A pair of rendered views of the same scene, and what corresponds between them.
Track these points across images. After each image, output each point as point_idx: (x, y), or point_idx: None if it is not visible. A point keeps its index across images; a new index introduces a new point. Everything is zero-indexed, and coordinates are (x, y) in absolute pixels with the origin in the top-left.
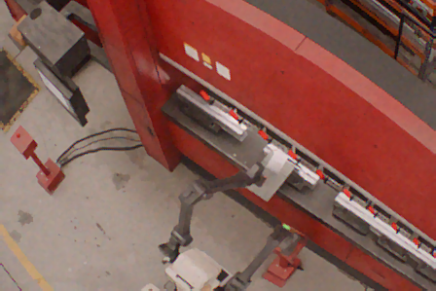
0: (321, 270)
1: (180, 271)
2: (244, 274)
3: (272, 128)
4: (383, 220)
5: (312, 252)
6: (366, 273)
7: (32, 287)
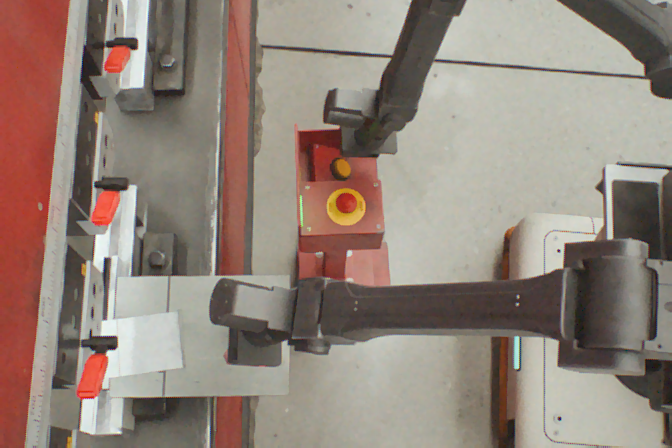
0: (283, 187)
1: None
2: (662, 21)
3: (50, 331)
4: None
5: (254, 242)
6: (249, 15)
7: None
